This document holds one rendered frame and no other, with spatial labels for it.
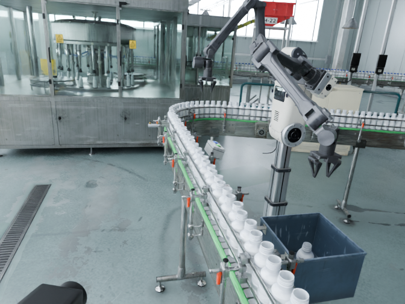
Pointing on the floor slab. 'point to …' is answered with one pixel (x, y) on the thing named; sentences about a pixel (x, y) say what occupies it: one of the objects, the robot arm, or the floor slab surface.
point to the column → (343, 35)
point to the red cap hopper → (274, 12)
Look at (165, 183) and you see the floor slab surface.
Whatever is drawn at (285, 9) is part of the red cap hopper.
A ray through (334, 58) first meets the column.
